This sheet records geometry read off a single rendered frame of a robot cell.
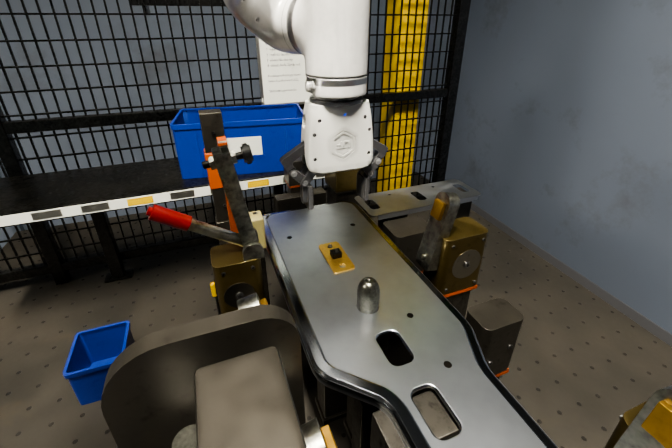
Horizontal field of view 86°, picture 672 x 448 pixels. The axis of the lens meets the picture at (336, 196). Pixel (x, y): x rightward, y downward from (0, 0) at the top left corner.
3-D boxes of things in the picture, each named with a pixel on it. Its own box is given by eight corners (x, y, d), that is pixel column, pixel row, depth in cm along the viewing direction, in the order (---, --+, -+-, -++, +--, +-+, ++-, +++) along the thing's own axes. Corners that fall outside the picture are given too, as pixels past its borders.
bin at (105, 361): (135, 391, 72) (123, 360, 68) (77, 408, 69) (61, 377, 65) (140, 348, 81) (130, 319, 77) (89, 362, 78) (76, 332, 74)
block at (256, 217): (279, 366, 77) (263, 218, 61) (262, 371, 76) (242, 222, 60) (275, 353, 80) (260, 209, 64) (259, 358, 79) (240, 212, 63)
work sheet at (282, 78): (337, 101, 108) (337, -18, 94) (262, 107, 101) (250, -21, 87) (334, 100, 110) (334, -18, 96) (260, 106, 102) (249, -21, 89)
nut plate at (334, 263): (355, 268, 59) (356, 262, 59) (334, 274, 58) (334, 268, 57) (337, 242, 66) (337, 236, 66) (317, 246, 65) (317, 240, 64)
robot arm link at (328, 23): (287, 74, 48) (344, 80, 43) (281, -43, 42) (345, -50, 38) (325, 68, 54) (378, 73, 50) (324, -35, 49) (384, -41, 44)
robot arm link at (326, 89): (313, 80, 44) (313, 105, 45) (378, 77, 47) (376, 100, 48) (295, 72, 51) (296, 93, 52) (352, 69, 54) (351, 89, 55)
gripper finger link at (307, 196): (291, 172, 51) (293, 214, 54) (312, 169, 52) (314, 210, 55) (285, 164, 53) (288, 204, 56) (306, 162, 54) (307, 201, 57)
